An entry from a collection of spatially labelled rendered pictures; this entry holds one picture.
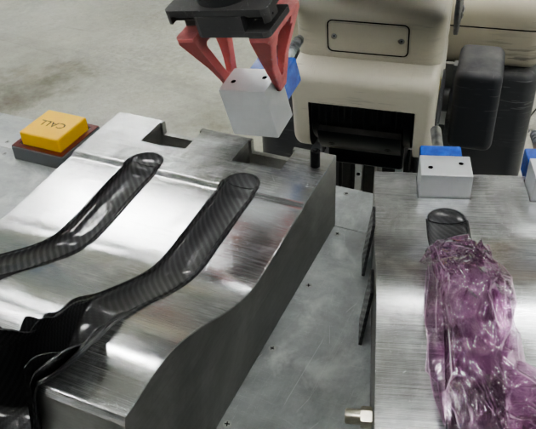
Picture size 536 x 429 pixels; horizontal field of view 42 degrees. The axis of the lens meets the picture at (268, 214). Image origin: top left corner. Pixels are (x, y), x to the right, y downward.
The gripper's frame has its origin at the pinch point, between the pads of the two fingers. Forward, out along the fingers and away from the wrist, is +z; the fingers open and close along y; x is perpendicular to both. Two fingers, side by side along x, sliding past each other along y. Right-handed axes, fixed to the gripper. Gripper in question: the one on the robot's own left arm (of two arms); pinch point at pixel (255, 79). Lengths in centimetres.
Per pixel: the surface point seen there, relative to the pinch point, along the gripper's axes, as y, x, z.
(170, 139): -13.0, -0.3, 8.1
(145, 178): -10.2, -8.9, 6.0
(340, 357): 12.0, -17.8, 16.4
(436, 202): 16.0, 0.5, 14.3
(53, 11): -226, 186, 95
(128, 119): -17.4, -0.5, 5.5
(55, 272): -6.5, -25.3, 1.0
